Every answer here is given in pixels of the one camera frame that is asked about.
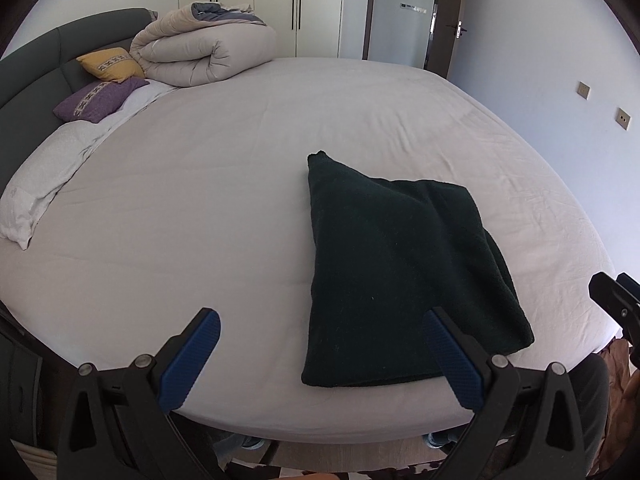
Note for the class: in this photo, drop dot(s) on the white wardrobe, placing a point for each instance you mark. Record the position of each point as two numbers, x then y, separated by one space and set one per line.
250 5

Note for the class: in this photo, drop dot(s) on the grey padded headboard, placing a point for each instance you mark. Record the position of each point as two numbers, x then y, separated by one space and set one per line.
30 70

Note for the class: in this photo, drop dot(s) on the dark nightstand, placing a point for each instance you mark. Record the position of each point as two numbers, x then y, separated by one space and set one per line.
20 385

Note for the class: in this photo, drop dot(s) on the white pillow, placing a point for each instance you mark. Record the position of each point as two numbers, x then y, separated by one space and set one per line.
45 170

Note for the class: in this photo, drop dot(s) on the dark green towel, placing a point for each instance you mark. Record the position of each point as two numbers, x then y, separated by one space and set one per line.
400 270

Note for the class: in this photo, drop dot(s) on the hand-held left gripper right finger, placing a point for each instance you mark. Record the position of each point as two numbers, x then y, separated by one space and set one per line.
452 365

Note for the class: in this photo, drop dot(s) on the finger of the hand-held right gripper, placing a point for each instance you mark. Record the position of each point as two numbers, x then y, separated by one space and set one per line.
612 295
631 287

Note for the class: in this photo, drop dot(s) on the purple patterned pillow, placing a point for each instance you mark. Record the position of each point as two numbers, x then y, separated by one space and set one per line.
95 100

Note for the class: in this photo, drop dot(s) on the folded beige duvet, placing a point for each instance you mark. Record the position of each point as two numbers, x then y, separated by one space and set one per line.
200 50

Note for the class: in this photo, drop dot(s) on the brown patterned cloth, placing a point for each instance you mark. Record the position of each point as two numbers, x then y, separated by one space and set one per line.
622 405

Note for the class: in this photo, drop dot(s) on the yellow patterned pillow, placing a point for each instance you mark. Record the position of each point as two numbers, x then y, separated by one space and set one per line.
110 64

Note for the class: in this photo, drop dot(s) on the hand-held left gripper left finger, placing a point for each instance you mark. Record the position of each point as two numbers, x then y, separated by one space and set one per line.
190 360

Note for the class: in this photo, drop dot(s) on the round white bed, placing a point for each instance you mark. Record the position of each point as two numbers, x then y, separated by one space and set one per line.
200 210

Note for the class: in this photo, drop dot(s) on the beige wall socket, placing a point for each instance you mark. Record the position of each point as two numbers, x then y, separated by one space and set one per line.
623 119
583 90

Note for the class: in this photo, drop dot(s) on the dark wooden door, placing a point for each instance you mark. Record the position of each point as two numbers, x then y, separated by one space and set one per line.
450 0

